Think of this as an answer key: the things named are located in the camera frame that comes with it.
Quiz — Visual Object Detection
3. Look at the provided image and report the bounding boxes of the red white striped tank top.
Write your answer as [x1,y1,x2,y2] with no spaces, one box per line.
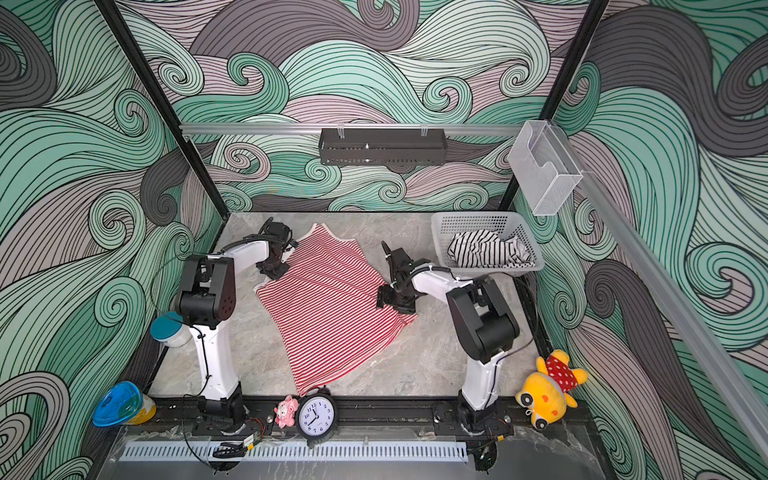
[255,223,416,395]

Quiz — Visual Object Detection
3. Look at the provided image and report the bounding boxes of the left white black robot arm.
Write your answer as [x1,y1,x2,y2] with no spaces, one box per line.
[173,218,298,424]

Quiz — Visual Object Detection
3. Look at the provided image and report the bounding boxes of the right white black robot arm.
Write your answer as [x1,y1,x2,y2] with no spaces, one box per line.
[376,242,520,432]

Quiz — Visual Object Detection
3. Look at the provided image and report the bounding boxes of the black white striped tank top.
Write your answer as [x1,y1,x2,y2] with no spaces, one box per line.
[447,230,535,268]

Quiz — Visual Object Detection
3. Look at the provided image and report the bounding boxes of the white plastic laundry basket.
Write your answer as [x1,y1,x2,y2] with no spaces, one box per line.
[431,211,544,277]

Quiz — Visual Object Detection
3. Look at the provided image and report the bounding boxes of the teal lid white cup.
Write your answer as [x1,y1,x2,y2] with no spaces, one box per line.
[150,312,192,348]

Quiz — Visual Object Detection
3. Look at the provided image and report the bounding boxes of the black round alarm clock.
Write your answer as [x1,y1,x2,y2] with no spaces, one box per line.
[295,387,339,449]

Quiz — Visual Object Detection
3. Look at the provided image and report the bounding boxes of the pink plush toy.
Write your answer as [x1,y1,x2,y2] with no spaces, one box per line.
[274,395,299,429]

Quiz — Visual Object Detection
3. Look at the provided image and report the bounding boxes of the yellow plush toy red shirt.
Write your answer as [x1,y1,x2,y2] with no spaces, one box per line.
[515,349,589,430]

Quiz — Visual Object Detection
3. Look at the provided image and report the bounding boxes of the blue yellow plastic toy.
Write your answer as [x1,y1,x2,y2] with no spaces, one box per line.
[92,381,157,428]

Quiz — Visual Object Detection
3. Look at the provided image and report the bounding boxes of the black wall shelf tray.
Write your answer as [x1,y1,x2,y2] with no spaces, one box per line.
[318,129,448,168]

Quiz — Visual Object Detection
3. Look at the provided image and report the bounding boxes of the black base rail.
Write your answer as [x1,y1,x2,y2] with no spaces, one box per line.
[153,395,533,438]

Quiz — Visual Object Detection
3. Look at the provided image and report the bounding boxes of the aluminium back wall rail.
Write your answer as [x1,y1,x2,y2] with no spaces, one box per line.
[179,122,522,137]

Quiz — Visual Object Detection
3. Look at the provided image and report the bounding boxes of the aluminium wall rail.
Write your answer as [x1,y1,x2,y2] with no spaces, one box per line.
[179,122,522,137]
[546,122,767,459]

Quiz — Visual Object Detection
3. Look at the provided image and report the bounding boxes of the clear acrylic wall holder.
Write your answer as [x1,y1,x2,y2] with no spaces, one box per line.
[507,120,583,217]

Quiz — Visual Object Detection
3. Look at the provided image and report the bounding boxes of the white slotted cable duct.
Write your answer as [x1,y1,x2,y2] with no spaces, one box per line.
[118,441,469,463]

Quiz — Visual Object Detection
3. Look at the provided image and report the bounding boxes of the aluminium right wall rail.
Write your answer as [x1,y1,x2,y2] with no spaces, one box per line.
[546,122,767,459]

